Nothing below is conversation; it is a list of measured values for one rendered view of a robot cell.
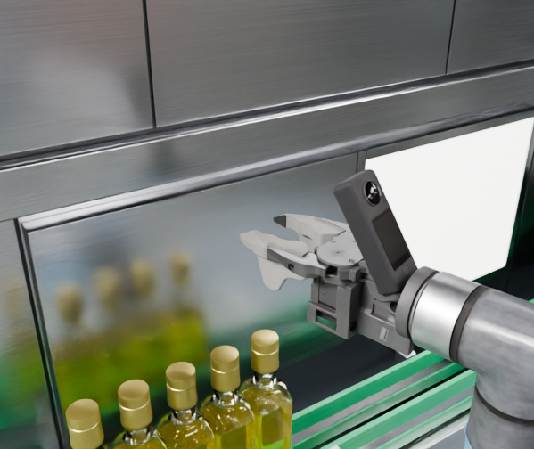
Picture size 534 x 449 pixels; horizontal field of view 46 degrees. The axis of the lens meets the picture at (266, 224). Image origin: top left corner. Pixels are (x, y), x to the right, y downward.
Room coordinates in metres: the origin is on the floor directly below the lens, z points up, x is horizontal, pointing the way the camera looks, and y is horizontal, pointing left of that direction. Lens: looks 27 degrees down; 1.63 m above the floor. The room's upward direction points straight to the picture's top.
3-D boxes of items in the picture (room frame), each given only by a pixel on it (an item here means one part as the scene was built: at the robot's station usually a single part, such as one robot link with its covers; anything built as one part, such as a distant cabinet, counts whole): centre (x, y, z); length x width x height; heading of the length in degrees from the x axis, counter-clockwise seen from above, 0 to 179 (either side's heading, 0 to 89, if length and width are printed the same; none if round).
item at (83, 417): (0.50, 0.19, 1.14); 0.04 x 0.04 x 0.04
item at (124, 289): (0.86, -0.11, 1.15); 0.90 x 0.03 x 0.34; 123
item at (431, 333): (0.48, -0.17, 1.30); 0.08 x 0.05 x 0.08; 139
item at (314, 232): (0.63, -0.05, 1.29); 0.09 x 0.03 x 0.06; 36
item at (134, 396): (0.53, 0.15, 1.14); 0.04 x 0.04 x 0.04
